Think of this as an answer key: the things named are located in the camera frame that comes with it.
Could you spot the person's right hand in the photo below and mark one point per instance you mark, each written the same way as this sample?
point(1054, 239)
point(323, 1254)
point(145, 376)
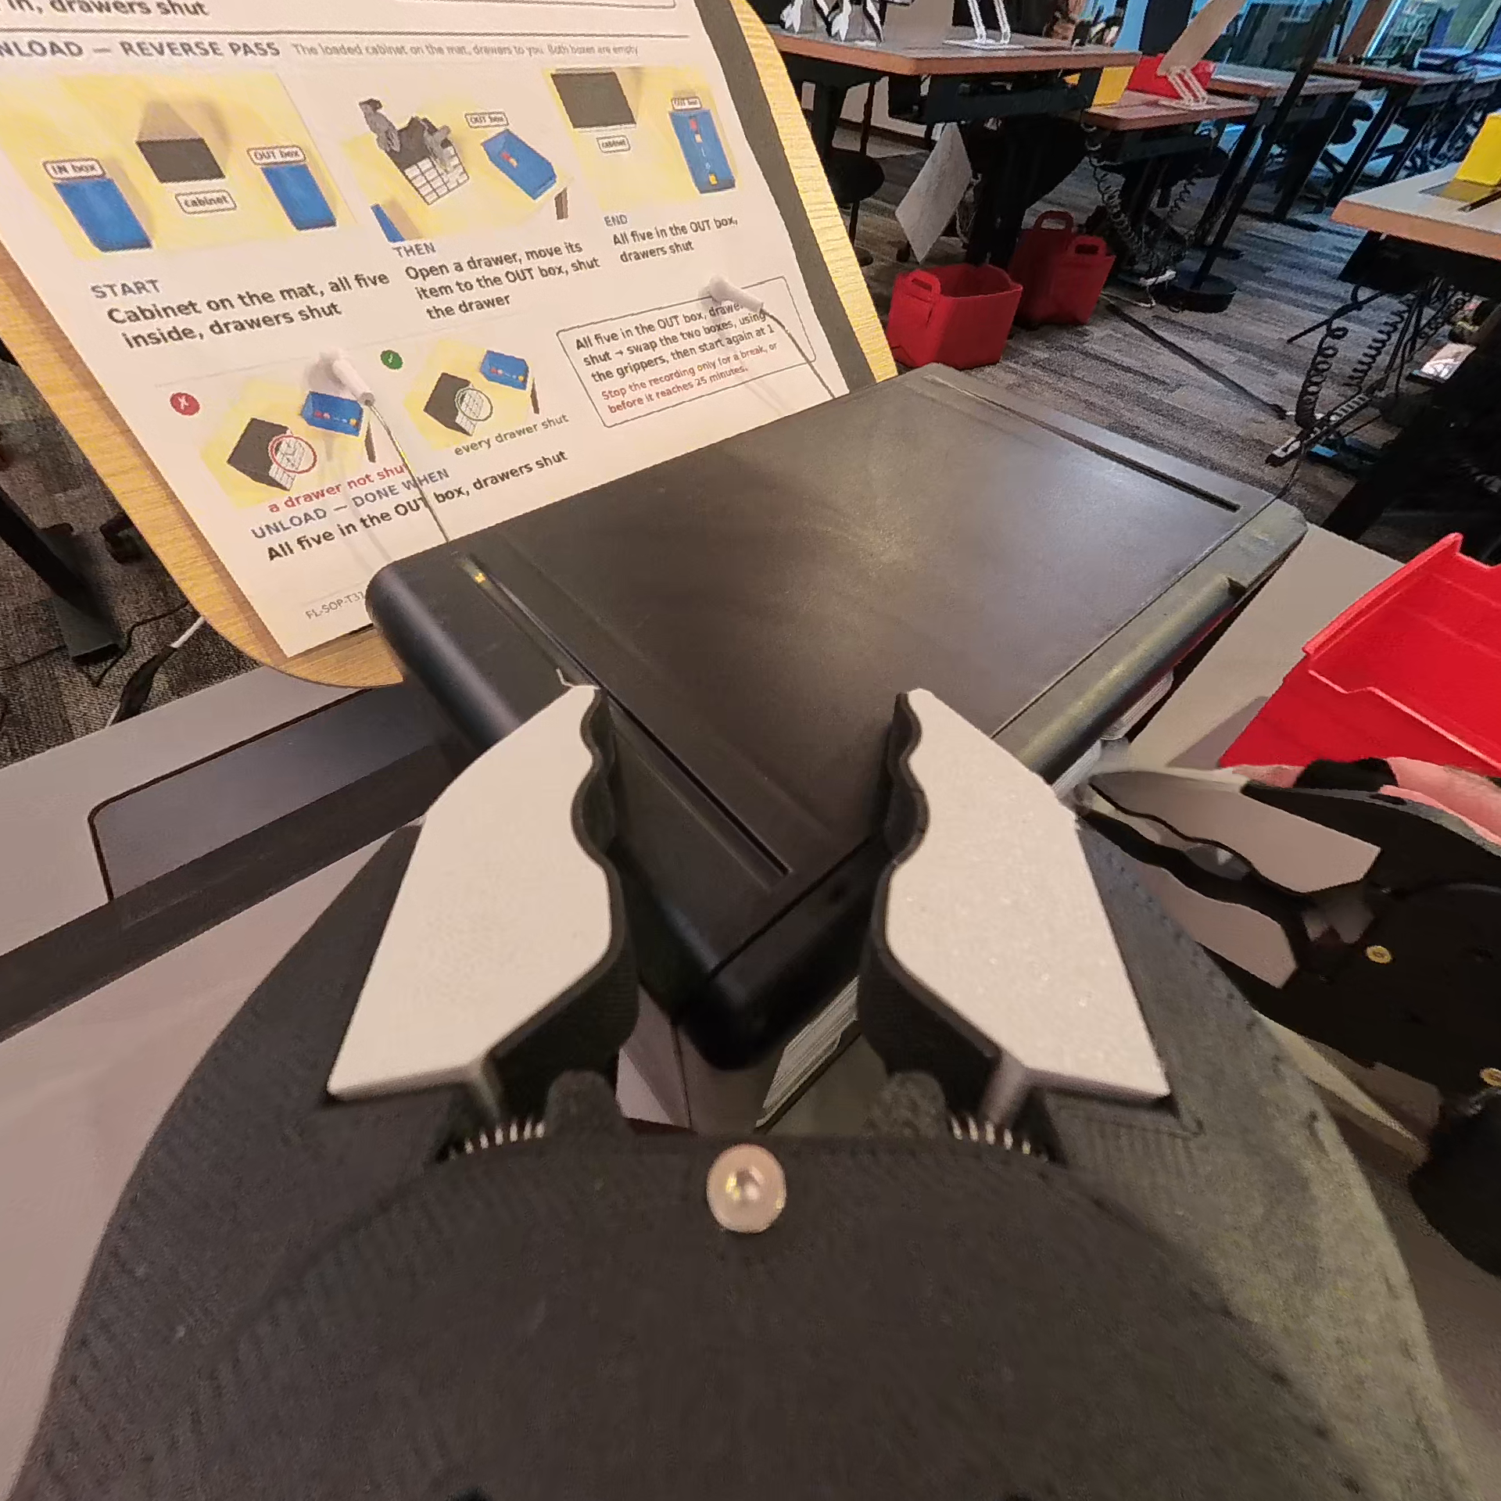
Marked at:
point(1442, 791)

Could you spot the black drawer cabinet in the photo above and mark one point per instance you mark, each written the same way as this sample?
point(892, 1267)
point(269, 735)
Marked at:
point(821, 563)

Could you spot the small red bin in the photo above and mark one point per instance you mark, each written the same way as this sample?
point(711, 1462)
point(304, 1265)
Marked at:
point(1156, 71)

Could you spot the red plastic bin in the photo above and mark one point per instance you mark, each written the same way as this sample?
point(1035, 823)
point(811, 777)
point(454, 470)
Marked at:
point(1407, 656)

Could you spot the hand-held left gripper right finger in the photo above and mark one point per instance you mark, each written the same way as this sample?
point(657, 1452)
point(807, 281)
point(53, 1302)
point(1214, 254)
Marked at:
point(1010, 926)

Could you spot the black stool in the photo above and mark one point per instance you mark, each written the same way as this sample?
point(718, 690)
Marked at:
point(848, 181)

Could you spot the wooden top desk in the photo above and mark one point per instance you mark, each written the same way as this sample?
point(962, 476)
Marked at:
point(938, 56)
point(1174, 111)
point(1407, 210)

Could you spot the instruction sheet on wooden board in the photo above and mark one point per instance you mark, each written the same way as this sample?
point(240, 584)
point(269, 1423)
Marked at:
point(124, 468)

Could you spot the printed instruction sheet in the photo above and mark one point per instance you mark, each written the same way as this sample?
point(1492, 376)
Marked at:
point(352, 258)

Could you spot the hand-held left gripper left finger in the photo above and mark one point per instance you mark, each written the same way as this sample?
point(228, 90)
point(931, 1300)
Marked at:
point(493, 914)

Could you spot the red fabric basket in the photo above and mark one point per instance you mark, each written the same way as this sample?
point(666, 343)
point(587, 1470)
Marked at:
point(952, 316)
point(1062, 266)

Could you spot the yellow box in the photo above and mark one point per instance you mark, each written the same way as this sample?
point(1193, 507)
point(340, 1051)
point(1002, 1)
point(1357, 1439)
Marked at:
point(1108, 86)
point(1484, 146)

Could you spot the white hanging paper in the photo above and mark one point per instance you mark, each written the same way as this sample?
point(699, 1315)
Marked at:
point(936, 192)

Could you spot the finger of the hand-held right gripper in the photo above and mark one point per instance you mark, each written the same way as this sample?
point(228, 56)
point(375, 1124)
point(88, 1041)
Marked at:
point(1243, 931)
point(1266, 837)

